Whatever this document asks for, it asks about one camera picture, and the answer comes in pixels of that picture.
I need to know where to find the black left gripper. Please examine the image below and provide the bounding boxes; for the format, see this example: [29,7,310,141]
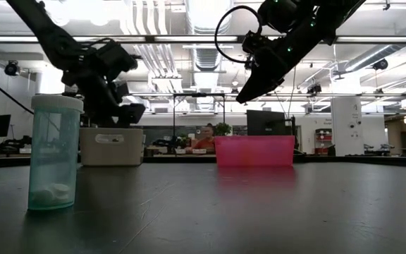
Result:
[63,65,147,128]

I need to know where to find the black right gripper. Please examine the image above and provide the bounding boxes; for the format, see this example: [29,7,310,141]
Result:
[235,24,319,104]

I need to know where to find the teal pill bottle white pills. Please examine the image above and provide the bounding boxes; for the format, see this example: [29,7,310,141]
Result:
[27,95,85,212]

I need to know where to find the white plastic bin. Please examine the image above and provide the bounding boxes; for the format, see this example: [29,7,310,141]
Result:
[79,127,145,167]

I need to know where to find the pink plastic bin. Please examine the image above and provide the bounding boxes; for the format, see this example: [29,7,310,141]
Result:
[214,135,296,167]

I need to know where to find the green potted plant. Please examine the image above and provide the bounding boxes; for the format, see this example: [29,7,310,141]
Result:
[214,121,233,138]

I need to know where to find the person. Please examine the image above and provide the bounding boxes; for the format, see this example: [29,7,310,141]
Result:
[185,123,216,155]

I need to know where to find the red shelf unit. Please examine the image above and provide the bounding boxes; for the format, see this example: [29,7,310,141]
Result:
[314,128,333,155]

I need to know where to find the white column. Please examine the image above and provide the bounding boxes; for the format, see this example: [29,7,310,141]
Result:
[331,97,364,157]

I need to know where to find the black spotlight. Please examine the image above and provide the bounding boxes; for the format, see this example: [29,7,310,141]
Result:
[371,58,390,71]
[4,59,21,77]

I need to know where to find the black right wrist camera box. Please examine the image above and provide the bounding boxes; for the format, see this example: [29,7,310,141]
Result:
[242,30,273,56]

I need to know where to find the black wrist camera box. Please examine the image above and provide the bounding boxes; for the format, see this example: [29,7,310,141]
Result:
[95,40,139,73]
[242,30,273,56]

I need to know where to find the black aluminium rig frame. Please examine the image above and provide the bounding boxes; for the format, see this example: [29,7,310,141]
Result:
[0,35,406,169]

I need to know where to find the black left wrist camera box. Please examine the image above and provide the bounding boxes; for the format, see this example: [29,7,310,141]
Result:
[95,40,139,73]

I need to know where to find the black frame stand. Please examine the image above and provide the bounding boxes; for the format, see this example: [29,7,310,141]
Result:
[172,92,226,156]

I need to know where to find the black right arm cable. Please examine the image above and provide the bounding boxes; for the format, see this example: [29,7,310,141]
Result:
[214,4,264,65]

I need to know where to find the silver ventilation duct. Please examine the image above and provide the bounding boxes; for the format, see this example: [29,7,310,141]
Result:
[184,0,235,71]

